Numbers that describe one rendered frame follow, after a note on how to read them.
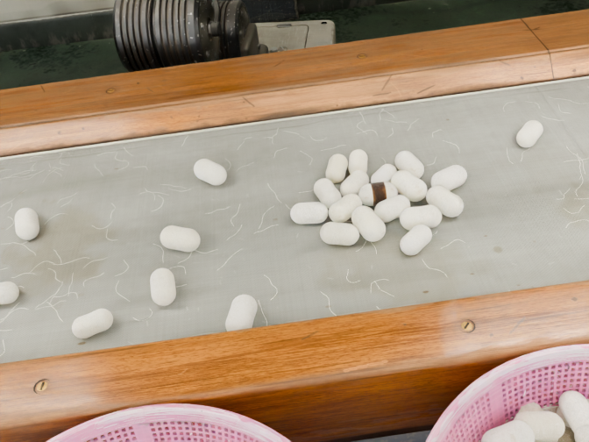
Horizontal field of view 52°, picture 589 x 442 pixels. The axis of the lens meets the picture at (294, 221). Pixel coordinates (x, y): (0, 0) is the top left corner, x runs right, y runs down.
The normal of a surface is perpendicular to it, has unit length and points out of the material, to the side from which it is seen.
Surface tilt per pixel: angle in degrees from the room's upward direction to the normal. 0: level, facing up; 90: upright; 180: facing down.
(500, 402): 72
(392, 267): 0
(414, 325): 0
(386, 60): 0
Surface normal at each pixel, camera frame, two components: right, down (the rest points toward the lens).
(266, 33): -0.10, -0.72
